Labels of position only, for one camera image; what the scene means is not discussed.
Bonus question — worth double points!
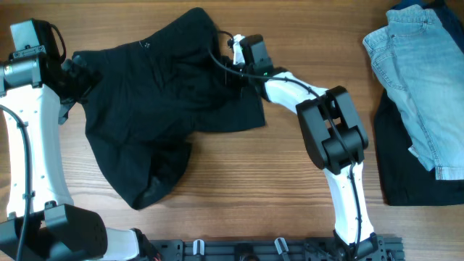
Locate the light blue denim shorts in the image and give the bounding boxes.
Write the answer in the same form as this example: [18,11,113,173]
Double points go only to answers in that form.
[362,4,463,181]

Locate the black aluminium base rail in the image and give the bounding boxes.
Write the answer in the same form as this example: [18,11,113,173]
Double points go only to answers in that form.
[152,234,406,261]

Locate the black shorts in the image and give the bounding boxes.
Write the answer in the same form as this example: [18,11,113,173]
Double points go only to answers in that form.
[77,7,265,210]

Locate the dark folded garment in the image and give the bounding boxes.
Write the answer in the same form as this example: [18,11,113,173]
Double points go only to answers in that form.
[373,92,463,206]

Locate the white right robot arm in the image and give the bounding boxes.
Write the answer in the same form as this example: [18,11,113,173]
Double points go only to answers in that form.
[228,34,378,260]

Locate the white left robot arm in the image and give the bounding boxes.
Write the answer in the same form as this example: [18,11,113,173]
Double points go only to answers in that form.
[1,19,159,260]

